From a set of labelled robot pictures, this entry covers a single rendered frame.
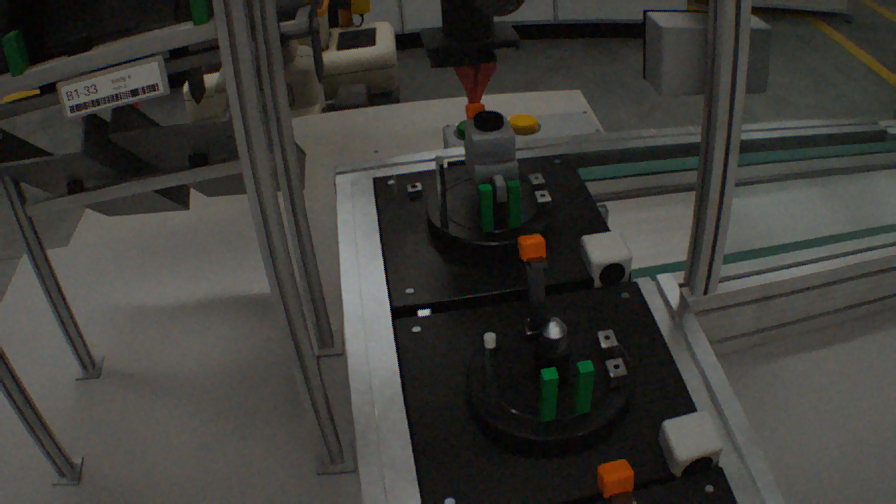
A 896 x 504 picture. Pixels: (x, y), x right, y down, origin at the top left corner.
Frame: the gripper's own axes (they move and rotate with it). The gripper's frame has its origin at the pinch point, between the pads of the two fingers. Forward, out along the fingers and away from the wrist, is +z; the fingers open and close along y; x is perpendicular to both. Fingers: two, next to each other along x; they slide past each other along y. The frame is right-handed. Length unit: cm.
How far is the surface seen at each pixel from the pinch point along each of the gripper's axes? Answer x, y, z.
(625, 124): 181, 93, 107
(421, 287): -19.8, -9.2, 8.9
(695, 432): -45.6, 9.3, 6.8
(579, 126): 9.9, 16.0, 10.1
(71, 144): 254, -174, 106
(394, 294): -20.3, -11.9, 8.9
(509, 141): -12.9, 1.2, -1.8
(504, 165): -13.5, 0.5, 0.5
